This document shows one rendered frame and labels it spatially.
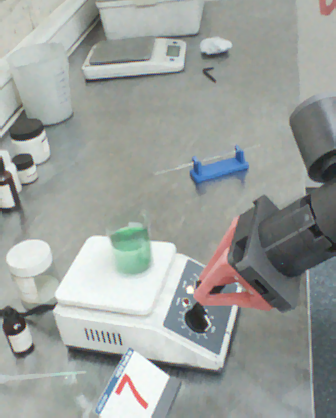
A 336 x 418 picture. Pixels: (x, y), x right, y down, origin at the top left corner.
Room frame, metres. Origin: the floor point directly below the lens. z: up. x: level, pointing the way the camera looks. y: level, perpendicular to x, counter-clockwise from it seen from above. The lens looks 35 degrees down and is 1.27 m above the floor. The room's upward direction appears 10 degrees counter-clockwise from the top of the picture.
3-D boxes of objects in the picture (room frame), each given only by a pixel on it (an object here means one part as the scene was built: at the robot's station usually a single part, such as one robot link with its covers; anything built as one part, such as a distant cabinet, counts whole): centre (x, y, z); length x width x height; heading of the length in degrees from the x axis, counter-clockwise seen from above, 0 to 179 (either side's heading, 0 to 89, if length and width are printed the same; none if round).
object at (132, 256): (0.51, 0.01, 0.87); 0.06 x 0.05 x 0.08; 5
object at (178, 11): (1.78, -0.18, 0.82); 0.37 x 0.31 x 0.14; 165
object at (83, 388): (0.42, 0.10, 0.76); 0.06 x 0.06 x 0.02
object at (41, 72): (1.21, 0.14, 0.82); 0.18 x 0.13 x 0.15; 149
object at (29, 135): (1.00, 0.18, 0.79); 0.07 x 0.07 x 0.07
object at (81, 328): (0.51, 0.01, 0.79); 0.22 x 0.13 x 0.08; 66
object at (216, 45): (1.42, -0.29, 0.77); 0.08 x 0.08 x 0.04; 77
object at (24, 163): (0.93, 0.19, 0.77); 0.04 x 0.04 x 0.04
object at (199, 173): (0.84, -0.16, 0.77); 0.10 x 0.03 x 0.04; 101
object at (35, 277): (0.59, 0.15, 0.79); 0.06 x 0.06 x 0.08
